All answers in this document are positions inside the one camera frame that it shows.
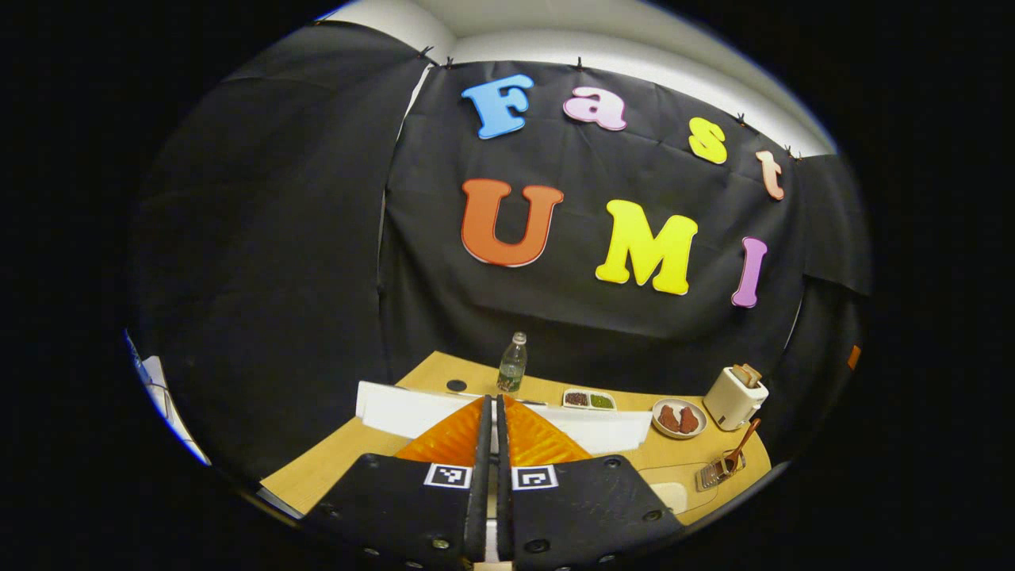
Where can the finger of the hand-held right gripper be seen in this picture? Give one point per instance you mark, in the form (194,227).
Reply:
(853,357)

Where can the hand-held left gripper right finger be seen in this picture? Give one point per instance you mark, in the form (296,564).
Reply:
(587,507)

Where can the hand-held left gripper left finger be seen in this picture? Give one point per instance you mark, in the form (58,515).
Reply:
(396,507)

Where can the white rice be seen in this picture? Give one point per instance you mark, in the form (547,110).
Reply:
(672,498)

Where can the white rice cooker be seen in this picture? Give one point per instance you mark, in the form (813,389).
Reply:
(396,408)

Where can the brown wooden spoon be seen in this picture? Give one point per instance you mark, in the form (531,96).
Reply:
(741,446)

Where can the toasted bread slice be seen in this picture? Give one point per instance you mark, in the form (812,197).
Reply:
(740,377)
(753,373)

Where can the white divided condiment dish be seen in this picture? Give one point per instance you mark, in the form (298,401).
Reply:
(588,399)

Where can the white round plate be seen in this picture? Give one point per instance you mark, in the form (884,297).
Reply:
(674,435)

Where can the brown meat piece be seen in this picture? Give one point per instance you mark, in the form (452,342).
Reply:
(670,419)
(689,420)

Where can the white toaster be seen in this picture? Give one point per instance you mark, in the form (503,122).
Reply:
(729,404)

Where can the clear plastic water bottle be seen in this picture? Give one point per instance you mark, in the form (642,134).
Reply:
(512,369)

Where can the white sheet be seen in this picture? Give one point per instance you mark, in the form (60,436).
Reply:
(158,388)

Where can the black backdrop cloth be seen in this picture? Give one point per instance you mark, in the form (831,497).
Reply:
(317,238)

